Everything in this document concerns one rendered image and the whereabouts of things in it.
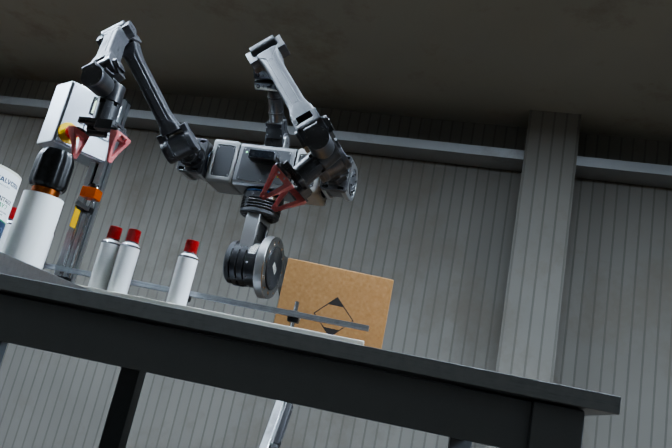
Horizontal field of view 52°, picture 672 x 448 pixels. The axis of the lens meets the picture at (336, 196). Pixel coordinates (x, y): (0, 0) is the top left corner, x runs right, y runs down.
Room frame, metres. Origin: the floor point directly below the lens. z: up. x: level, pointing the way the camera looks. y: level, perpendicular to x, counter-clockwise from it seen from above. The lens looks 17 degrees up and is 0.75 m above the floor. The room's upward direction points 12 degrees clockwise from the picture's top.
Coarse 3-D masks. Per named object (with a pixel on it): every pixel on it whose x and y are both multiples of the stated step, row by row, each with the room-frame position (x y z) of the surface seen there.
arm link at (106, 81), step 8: (88, 64) 1.53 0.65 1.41; (96, 64) 1.53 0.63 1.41; (120, 64) 1.62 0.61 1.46; (88, 72) 1.53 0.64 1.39; (96, 72) 1.52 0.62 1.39; (104, 72) 1.53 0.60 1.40; (112, 72) 1.60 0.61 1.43; (120, 72) 1.61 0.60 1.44; (88, 80) 1.52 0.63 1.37; (96, 80) 1.52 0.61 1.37; (104, 80) 1.53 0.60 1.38; (112, 80) 1.56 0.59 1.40; (120, 80) 1.63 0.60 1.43; (88, 88) 1.54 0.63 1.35; (96, 88) 1.54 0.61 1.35; (104, 88) 1.55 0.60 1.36; (112, 88) 1.57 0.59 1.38; (104, 96) 1.57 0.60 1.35
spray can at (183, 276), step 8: (192, 240) 1.74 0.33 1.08; (184, 248) 1.75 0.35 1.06; (192, 248) 1.74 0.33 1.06; (184, 256) 1.73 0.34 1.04; (192, 256) 1.73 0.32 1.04; (176, 264) 1.74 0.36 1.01; (184, 264) 1.73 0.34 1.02; (192, 264) 1.74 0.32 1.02; (176, 272) 1.73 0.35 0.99; (184, 272) 1.73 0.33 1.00; (192, 272) 1.74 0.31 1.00; (176, 280) 1.73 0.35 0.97; (184, 280) 1.73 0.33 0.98; (192, 280) 1.75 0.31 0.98; (176, 288) 1.73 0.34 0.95; (184, 288) 1.73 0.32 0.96; (168, 296) 1.74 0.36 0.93; (176, 296) 1.73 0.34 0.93; (184, 296) 1.74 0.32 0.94; (184, 304) 1.74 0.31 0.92
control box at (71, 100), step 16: (64, 96) 1.82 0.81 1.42; (80, 96) 1.83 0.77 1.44; (96, 96) 1.87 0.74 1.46; (48, 112) 1.87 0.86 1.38; (64, 112) 1.81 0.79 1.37; (80, 112) 1.84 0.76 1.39; (48, 128) 1.84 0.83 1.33; (64, 128) 1.82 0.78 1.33; (48, 144) 1.85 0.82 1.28; (64, 144) 1.84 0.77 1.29; (96, 144) 1.90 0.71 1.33; (80, 160) 1.95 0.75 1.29; (96, 160) 1.92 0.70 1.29
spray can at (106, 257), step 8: (112, 232) 1.77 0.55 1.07; (120, 232) 1.79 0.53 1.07; (104, 240) 1.77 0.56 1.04; (112, 240) 1.77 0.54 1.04; (104, 248) 1.77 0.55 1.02; (112, 248) 1.77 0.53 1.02; (104, 256) 1.76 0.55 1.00; (112, 256) 1.77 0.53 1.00; (96, 264) 1.77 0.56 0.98; (104, 264) 1.77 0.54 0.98; (112, 264) 1.78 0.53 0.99; (96, 272) 1.77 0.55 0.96; (104, 272) 1.77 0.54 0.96; (96, 280) 1.76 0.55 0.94; (104, 280) 1.77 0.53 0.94; (104, 288) 1.78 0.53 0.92
